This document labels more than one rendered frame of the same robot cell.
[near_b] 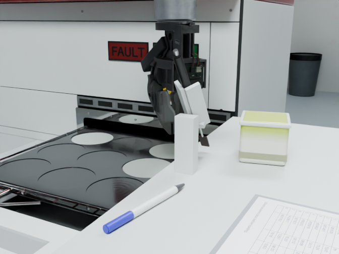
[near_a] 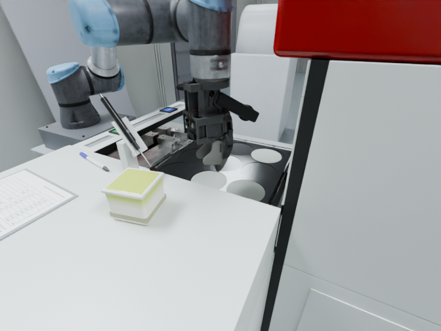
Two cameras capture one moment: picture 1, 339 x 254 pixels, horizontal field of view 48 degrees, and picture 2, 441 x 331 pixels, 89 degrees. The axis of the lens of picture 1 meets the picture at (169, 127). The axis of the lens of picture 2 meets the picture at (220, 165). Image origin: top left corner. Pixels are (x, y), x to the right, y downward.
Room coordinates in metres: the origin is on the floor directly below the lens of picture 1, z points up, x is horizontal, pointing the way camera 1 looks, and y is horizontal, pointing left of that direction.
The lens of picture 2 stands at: (0.72, -0.47, 1.25)
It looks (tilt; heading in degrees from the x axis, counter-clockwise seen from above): 31 degrees down; 90
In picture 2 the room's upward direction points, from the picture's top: straight up
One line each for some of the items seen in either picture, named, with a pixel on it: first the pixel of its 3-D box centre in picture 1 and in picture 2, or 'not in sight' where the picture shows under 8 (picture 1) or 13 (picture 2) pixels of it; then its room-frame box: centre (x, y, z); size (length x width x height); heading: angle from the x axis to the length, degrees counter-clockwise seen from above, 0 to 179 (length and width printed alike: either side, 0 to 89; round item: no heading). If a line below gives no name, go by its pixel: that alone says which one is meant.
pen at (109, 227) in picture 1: (149, 204); (94, 161); (0.41, 0.02, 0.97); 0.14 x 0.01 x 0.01; 142
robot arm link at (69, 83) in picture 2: not in sight; (69, 82); (0.13, 0.47, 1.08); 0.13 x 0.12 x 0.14; 41
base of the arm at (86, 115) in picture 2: not in sight; (77, 111); (0.12, 0.47, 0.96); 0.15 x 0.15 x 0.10
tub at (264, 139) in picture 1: (264, 137); (137, 196); (0.58, -0.15, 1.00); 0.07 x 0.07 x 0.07; 75
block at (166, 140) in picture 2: not in sight; (168, 140); (0.53, 0.31, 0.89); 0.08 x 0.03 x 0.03; 154
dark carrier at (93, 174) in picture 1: (102, 160); (225, 163); (0.74, 0.14, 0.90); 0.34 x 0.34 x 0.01; 64
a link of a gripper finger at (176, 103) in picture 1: (182, 112); (214, 158); (0.71, -0.03, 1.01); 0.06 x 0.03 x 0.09; 30
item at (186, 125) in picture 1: (191, 124); (132, 149); (0.53, -0.03, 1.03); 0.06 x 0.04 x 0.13; 154
